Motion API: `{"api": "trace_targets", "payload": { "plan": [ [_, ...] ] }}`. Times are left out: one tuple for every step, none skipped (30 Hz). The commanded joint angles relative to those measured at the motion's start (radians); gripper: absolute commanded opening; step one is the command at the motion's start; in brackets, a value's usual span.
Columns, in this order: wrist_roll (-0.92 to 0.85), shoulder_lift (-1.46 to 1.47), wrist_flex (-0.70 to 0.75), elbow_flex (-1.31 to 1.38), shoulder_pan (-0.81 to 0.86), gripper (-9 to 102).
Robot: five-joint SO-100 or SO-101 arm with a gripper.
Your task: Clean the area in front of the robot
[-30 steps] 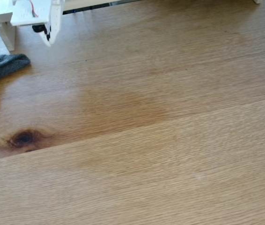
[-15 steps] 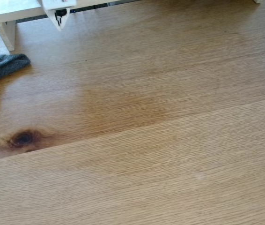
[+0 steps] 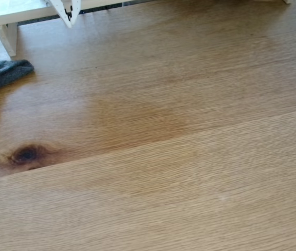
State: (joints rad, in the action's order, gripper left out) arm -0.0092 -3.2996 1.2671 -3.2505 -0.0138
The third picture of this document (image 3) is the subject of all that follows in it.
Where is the grey knitted cloth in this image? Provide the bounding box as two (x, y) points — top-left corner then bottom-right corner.
(0, 59), (35, 121)

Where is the white wooden riser shelf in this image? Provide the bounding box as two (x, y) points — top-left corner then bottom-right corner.
(0, 0), (294, 57)

